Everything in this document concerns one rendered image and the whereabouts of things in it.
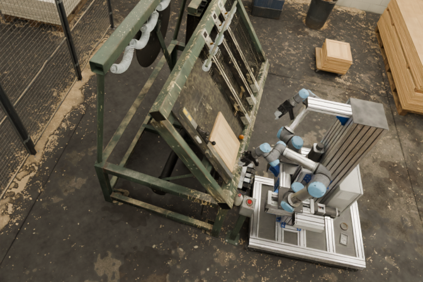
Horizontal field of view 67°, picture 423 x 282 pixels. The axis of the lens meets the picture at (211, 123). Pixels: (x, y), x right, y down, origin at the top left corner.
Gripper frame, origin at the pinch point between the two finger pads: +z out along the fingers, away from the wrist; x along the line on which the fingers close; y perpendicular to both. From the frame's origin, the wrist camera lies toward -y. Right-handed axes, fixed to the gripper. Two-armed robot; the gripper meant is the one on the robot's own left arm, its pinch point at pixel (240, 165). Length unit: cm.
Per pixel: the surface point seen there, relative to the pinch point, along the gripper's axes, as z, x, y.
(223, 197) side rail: 37.8, 12.7, -12.7
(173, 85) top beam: -19, -18, 83
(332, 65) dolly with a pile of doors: 30, -309, -175
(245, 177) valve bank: 48, -27, -41
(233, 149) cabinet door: 37, -43, -14
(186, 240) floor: 135, 24, -34
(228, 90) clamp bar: 13, -86, 19
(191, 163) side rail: 17.5, 10.1, 36.4
